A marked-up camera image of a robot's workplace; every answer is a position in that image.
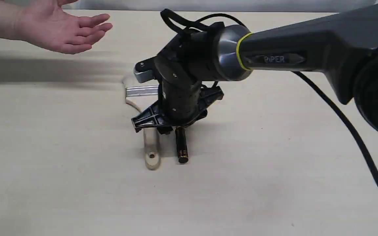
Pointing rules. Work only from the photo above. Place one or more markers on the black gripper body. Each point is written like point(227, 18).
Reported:
point(182, 98)

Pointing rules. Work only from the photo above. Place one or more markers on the black pen with gold bands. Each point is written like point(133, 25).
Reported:
point(181, 145)

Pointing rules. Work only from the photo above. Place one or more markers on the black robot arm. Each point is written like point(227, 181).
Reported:
point(343, 47)

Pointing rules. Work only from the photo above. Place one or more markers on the open human hand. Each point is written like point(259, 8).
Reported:
point(45, 24)

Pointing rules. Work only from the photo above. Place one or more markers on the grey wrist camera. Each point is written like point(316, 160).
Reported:
point(145, 70)

